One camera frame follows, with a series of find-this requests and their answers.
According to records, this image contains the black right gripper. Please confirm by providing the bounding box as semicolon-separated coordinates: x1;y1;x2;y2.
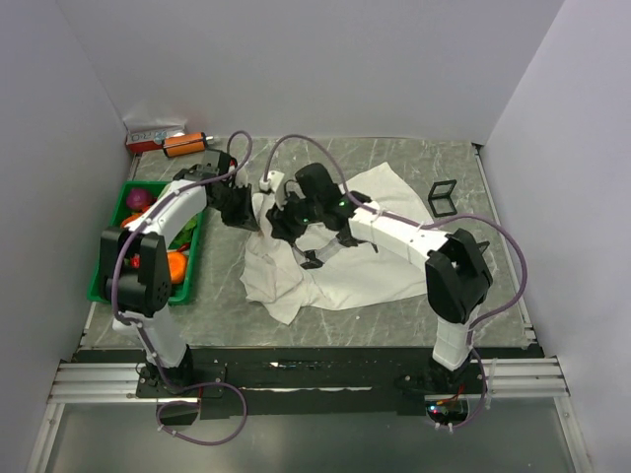
266;186;323;245

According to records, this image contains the white garment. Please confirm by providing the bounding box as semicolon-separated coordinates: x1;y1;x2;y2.
241;163;430;324

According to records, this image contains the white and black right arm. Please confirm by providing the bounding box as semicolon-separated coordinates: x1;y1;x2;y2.
258;164;493;393

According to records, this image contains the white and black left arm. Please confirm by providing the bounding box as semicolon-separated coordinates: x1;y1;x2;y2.
98;150;257;396

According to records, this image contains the orange cylindrical tool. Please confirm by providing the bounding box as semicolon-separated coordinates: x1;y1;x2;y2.
162;132;214;159

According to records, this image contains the purple toy onion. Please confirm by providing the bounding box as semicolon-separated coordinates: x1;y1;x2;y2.
125;187;154;212

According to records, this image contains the orange toy pumpkin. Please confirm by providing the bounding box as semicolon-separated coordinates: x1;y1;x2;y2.
120;213;143;228

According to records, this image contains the red white carton box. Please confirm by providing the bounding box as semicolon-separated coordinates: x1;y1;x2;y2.
125;125;185;155

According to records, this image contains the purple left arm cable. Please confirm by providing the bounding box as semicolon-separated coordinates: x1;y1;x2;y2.
110;130;255;447

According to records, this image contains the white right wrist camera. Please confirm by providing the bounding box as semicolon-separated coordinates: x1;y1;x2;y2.
258;170;287;210

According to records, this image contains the black frame stand far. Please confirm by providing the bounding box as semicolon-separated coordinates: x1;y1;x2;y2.
428;179;457;218

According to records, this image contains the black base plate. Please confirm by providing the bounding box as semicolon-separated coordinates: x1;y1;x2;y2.
136;347;483;419

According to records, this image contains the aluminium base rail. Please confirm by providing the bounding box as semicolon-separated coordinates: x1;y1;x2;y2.
47;359;570;404

